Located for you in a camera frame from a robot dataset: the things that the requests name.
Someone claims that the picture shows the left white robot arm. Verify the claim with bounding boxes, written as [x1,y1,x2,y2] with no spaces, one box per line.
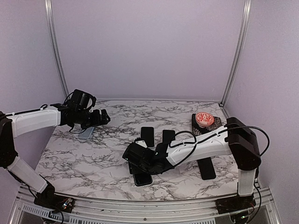
[0,104,110,208]

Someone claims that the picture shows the right aluminium frame post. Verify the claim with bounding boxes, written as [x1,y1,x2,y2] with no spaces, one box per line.
[220,0,252,107]

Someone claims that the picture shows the aluminium frame post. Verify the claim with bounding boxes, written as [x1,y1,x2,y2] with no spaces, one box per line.
[44,0,70,98]
[220,0,252,107]

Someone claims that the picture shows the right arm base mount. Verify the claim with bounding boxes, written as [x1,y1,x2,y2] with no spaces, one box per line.
[215,194,256,214]

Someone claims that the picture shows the red white patterned bowl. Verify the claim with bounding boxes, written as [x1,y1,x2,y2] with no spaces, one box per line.
[195,112,214,127]

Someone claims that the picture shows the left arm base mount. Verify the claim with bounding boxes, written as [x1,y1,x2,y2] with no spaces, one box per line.
[34,185,75,213]

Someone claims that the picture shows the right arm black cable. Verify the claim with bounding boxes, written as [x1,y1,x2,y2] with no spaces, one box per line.
[169,126,271,165]

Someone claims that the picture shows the black phone case near right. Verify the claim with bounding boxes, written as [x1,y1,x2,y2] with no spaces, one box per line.
[197,157,216,180]

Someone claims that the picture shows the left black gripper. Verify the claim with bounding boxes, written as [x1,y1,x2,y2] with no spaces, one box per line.
[76,109,110,129]

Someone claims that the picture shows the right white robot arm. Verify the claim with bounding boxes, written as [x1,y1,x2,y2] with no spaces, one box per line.
[122,117,261,209]

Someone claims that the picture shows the black floral cloth mat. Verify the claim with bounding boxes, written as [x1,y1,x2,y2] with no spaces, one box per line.
[192,114,222,136]

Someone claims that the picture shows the left aluminium frame post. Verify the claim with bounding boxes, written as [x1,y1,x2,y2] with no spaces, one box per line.
[44,0,70,98]

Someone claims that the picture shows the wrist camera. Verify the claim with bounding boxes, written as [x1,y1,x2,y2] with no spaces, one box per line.
[134,138,148,148]
[66,89,96,112]

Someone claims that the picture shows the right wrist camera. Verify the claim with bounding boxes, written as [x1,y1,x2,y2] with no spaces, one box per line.
[134,138,148,148]

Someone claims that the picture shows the black phone with camera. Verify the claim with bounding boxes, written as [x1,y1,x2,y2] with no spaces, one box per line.
[128,163,152,187]

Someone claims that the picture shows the front aluminium rail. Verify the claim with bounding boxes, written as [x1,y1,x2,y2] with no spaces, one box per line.
[9,184,278,224]

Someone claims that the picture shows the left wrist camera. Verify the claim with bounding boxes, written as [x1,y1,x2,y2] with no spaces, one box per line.
[66,89,96,112]

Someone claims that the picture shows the black phone with silver edge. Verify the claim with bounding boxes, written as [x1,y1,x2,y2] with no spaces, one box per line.
[162,130,176,144]

